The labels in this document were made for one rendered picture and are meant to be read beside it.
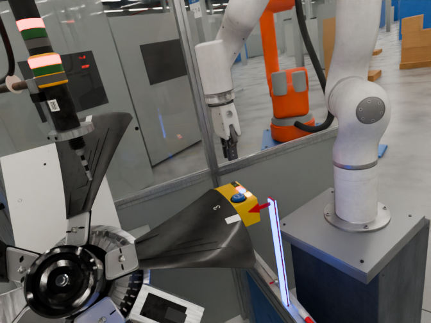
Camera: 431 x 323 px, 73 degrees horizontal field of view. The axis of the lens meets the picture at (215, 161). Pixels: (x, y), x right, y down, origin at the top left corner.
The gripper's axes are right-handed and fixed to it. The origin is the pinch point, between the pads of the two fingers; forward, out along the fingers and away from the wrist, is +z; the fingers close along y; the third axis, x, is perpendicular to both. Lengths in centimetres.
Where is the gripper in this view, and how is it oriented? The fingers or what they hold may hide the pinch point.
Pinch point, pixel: (229, 152)
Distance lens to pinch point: 88.9
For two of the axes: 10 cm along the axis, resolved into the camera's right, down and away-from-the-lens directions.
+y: -3.5, -2.8, 8.9
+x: -9.2, 3.0, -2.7
